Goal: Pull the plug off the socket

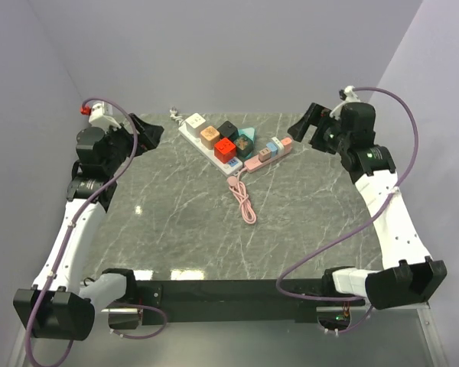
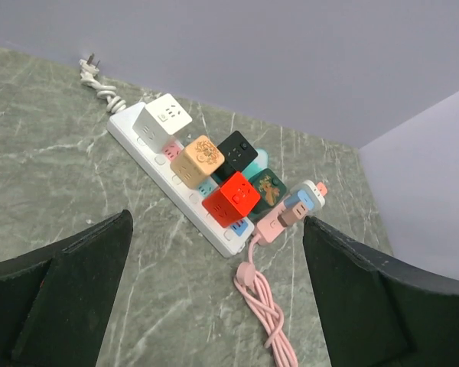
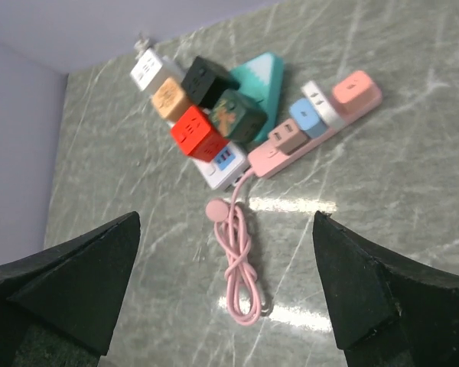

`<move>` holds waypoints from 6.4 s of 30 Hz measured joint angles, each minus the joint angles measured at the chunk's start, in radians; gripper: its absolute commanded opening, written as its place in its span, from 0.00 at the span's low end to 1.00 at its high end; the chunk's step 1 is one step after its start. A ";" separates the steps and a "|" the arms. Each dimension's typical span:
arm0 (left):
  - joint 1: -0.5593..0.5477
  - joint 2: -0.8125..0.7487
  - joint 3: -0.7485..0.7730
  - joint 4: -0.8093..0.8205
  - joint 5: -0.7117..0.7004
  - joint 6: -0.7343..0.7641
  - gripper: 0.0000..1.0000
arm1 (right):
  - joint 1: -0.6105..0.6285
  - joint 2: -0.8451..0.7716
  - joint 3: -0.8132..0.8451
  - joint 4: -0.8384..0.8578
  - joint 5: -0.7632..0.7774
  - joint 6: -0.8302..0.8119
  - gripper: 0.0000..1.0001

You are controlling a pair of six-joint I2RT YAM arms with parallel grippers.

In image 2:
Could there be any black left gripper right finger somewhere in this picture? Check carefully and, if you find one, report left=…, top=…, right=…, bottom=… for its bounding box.
left=303, top=217, right=459, bottom=366

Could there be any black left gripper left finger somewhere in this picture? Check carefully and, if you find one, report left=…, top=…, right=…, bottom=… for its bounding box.
left=0, top=209, right=133, bottom=366

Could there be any mauve dual usb charger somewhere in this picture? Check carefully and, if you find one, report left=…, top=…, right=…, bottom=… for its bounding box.
left=278, top=206, right=308, bottom=227

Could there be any pink power strip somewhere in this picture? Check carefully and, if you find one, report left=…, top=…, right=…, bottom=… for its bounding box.
left=254, top=181, right=329, bottom=245

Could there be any blue usb charger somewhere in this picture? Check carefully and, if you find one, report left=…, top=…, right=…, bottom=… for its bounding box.
left=284, top=190, right=314, bottom=212

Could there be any white power strip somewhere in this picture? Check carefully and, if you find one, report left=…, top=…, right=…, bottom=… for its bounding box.
left=107, top=102, right=255, bottom=258

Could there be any red cube socket adapter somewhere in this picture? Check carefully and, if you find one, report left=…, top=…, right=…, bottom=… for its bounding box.
left=202, top=172, right=260, bottom=228

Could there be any beige cube socket adapter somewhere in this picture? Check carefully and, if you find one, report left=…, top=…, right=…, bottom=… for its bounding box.
left=171, top=135, right=225, bottom=189

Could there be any white cube socket adapter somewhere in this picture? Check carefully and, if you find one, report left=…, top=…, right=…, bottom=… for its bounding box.
left=133, top=93, right=192, bottom=153

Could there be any white flat plug adapter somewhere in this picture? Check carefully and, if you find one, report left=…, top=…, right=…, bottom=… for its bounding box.
left=290, top=180, right=327, bottom=211

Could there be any black cube socket adapter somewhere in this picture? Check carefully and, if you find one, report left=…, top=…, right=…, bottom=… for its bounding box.
left=211, top=131, right=258, bottom=184

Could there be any dark green cube adapter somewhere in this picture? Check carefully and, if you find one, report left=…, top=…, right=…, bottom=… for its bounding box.
left=248, top=168, right=288, bottom=222

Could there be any teal triangular power strip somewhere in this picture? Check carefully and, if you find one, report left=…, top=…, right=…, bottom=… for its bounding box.
left=245, top=148, right=269, bottom=179

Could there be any pink coiled cable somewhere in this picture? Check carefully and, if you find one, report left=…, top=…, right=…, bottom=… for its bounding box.
left=233, top=233, right=298, bottom=367

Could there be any white power strip cable plug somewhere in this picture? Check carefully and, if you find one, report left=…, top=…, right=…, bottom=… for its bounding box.
left=79, top=54, right=127, bottom=115

